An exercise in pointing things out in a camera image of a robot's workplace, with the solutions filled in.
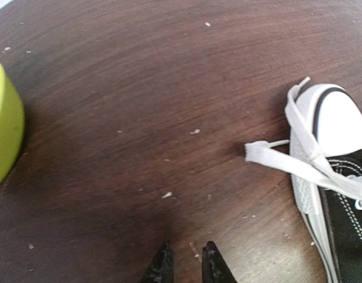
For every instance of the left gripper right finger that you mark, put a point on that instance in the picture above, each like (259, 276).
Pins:
(214, 267)

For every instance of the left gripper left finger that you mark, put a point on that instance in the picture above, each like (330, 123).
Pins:
(161, 268)

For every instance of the white shoelace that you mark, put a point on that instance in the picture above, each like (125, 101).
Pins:
(302, 155)

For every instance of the black white canvas sneaker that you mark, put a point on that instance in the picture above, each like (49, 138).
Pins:
(326, 133)

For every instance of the green plastic bowl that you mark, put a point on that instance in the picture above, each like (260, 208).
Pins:
(12, 123)

